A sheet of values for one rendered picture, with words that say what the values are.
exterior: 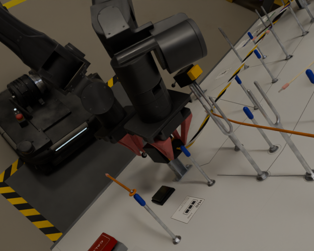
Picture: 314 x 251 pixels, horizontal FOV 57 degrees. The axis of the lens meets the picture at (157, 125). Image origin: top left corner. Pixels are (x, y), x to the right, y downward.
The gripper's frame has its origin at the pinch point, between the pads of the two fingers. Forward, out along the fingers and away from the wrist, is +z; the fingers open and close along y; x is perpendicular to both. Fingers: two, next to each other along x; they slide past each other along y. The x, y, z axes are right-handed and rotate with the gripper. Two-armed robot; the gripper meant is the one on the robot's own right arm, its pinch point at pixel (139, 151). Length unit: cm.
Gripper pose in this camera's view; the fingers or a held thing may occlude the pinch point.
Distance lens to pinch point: 65.9
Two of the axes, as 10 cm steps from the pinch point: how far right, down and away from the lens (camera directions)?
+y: 6.5, -6.5, 3.8
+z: 5.3, 7.5, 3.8
